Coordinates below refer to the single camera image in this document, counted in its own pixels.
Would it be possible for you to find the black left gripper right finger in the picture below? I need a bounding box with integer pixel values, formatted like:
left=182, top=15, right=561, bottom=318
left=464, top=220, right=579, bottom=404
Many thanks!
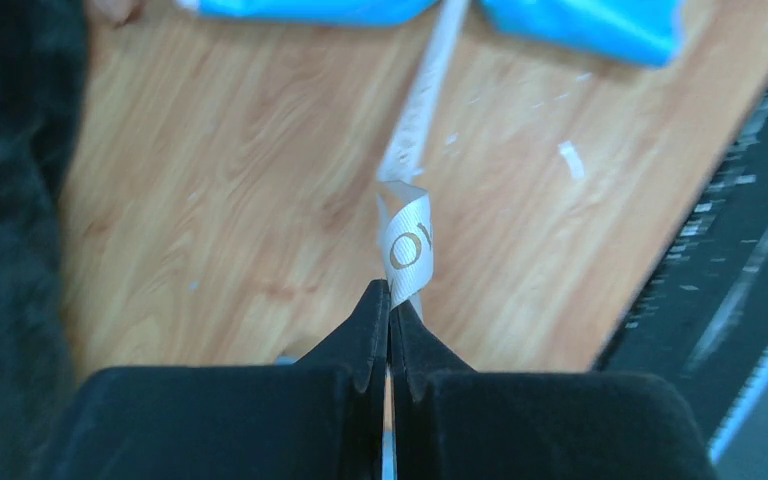
left=389, top=305, right=716, bottom=479

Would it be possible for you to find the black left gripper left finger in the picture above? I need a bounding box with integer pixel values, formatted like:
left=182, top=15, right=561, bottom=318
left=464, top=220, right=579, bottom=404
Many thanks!
left=39, top=280, right=390, bottom=479

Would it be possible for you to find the beige ribbon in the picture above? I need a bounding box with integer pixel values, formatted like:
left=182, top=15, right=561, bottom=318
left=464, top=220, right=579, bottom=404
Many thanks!
left=376, top=0, right=469, bottom=317

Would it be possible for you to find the blue wrapping paper sheet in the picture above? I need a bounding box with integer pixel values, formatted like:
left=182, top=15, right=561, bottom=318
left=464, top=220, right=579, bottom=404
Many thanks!
left=175, top=0, right=687, bottom=69

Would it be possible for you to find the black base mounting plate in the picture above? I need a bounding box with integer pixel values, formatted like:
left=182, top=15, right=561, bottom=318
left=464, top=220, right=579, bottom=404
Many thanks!
left=594, top=88, right=768, bottom=479

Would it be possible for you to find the black floral blanket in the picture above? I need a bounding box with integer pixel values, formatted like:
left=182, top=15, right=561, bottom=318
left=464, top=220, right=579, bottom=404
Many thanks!
left=0, top=1, right=89, bottom=479

